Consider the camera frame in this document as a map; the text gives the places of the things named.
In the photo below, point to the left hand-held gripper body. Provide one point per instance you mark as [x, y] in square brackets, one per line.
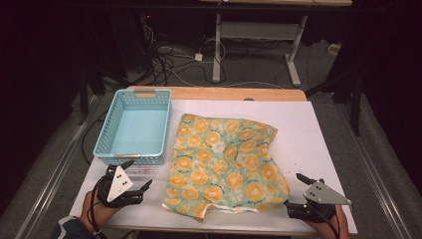
[117, 186]

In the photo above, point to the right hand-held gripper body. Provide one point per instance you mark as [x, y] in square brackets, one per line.
[323, 195]

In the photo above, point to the light blue plastic basket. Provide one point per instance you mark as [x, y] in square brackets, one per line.
[146, 132]

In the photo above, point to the orange print fabric bag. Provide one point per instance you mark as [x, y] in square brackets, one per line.
[225, 166]

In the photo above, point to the person's left hand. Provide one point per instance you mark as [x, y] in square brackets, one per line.
[98, 212]

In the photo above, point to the person's right hand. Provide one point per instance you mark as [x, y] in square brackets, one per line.
[331, 229]

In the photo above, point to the white table mat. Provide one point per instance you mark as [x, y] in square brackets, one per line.
[308, 132]

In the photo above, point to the black stand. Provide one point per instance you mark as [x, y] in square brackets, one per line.
[83, 96]
[355, 106]

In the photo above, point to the white power adapter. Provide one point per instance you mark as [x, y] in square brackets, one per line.
[198, 57]

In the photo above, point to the small white box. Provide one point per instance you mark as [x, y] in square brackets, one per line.
[334, 48]

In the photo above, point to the white metal desk frame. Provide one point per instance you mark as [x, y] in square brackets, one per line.
[255, 31]

